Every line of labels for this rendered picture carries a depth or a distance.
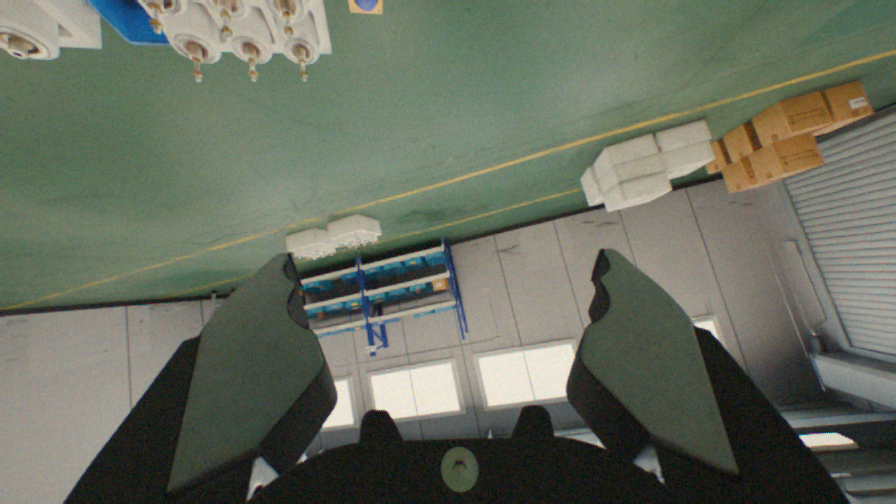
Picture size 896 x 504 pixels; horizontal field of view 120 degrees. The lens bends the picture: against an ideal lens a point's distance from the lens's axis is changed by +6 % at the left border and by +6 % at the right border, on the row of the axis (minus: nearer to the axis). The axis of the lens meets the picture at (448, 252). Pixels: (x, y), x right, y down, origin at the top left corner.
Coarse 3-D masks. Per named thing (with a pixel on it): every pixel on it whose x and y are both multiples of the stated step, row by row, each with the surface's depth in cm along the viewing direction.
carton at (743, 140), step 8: (736, 128) 261; (744, 128) 254; (752, 128) 253; (728, 136) 271; (736, 136) 263; (744, 136) 255; (752, 136) 252; (728, 144) 273; (736, 144) 265; (744, 144) 257; (752, 144) 251; (760, 144) 250; (728, 152) 275; (736, 152) 267; (744, 152) 259; (752, 152) 252; (736, 160) 270
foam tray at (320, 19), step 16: (192, 0) 60; (256, 0) 62; (320, 0) 65; (160, 16) 61; (272, 16) 67; (320, 16) 69; (272, 32) 70; (320, 32) 73; (224, 48) 71; (272, 48) 74; (320, 48) 77
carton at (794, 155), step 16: (784, 144) 231; (800, 144) 229; (816, 144) 226; (752, 160) 253; (768, 160) 239; (784, 160) 230; (800, 160) 228; (816, 160) 225; (768, 176) 242; (784, 176) 247
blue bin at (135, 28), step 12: (96, 0) 63; (108, 0) 66; (120, 0) 69; (132, 0) 71; (108, 12) 65; (120, 12) 69; (132, 12) 71; (144, 12) 72; (120, 24) 68; (132, 24) 71; (144, 24) 72; (132, 36) 71; (144, 36) 71; (156, 36) 72
